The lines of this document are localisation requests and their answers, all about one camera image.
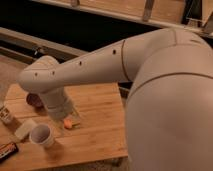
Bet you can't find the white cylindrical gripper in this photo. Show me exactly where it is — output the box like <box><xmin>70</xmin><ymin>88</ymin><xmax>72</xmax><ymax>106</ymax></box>
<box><xmin>39</xmin><ymin>88</ymin><xmax>80</xmax><ymax>129</ymax></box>

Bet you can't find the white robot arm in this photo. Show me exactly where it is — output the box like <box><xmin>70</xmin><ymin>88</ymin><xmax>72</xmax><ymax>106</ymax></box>
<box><xmin>19</xmin><ymin>28</ymin><xmax>213</xmax><ymax>171</ymax></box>

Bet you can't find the orange toy carrot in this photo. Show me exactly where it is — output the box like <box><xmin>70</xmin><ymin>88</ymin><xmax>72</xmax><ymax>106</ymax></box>
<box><xmin>64</xmin><ymin>119</ymin><xmax>79</xmax><ymax>129</ymax></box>

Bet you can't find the wooden table board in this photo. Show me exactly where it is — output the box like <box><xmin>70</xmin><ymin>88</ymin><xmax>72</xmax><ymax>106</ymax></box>
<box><xmin>0</xmin><ymin>83</ymin><xmax>127</xmax><ymax>171</ymax></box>

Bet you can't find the dark purple bowl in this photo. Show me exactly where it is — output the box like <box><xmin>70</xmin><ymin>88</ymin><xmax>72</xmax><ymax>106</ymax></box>
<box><xmin>26</xmin><ymin>93</ymin><xmax>43</xmax><ymax>108</ymax></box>

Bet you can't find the white rectangular sponge block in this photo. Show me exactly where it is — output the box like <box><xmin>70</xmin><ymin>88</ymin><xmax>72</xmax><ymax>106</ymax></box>
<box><xmin>15</xmin><ymin>119</ymin><xmax>37</xmax><ymax>140</ymax></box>

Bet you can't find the dark candy bar wrapper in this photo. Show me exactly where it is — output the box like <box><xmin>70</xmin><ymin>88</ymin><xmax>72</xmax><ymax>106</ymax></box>
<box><xmin>0</xmin><ymin>142</ymin><xmax>19</xmax><ymax>163</ymax></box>

